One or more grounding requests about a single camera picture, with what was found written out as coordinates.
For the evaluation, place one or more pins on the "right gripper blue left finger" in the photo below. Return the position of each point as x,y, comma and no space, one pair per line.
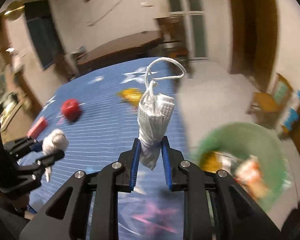
135,163

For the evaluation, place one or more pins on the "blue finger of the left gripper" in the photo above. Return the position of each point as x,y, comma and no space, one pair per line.
37,147

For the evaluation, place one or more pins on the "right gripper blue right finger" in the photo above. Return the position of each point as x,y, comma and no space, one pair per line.
165,152

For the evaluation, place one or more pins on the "white towel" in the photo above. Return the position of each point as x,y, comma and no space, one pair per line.
56,140

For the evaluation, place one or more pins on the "yellow plastic wrapper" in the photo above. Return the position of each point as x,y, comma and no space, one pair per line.
131,96

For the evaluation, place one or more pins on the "gold foil box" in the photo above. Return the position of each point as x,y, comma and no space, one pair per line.
214,161

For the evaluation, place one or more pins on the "orange white snack bag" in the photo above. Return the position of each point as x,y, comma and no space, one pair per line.
249,175

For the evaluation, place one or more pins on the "green-lined trash bin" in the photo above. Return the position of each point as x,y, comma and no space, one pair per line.
252,154

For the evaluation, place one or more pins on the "long red box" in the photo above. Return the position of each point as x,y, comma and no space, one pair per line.
37,128

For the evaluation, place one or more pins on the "red apple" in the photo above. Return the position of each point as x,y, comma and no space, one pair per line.
71,110

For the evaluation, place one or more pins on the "blue star-pattern bed sheet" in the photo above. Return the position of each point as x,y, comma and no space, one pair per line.
107,127

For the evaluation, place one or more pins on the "dark wooden round table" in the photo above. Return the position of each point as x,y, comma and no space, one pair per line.
119,50

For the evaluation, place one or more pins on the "dark wooden chair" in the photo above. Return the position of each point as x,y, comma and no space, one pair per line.
174,39

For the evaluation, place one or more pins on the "dark window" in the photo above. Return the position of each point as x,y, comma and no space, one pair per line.
43,32

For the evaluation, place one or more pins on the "small yellow wooden chair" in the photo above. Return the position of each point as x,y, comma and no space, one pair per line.
268,106

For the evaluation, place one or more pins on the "white glass balcony door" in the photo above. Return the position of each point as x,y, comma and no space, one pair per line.
193,16

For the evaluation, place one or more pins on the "gold round wall clock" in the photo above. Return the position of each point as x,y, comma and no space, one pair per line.
14,10

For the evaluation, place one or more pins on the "brown open doorway frame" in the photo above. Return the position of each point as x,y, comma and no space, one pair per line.
254,39

